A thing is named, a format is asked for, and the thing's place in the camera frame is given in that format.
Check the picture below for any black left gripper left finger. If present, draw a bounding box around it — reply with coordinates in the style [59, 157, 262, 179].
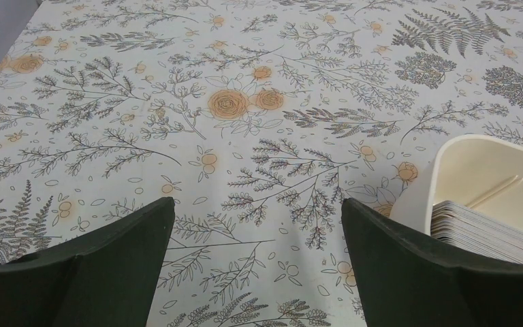
[0, 197, 175, 326]

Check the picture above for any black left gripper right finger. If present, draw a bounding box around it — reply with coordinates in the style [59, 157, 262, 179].
[341, 198, 523, 326]

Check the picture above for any cream plastic oblong tray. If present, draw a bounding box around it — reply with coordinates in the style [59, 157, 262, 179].
[390, 134, 523, 234]

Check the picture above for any stack of cards in tray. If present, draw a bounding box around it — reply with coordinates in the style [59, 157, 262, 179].
[430, 200, 523, 264]

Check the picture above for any floral patterned table mat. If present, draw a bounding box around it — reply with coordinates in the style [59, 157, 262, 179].
[0, 1, 523, 326]

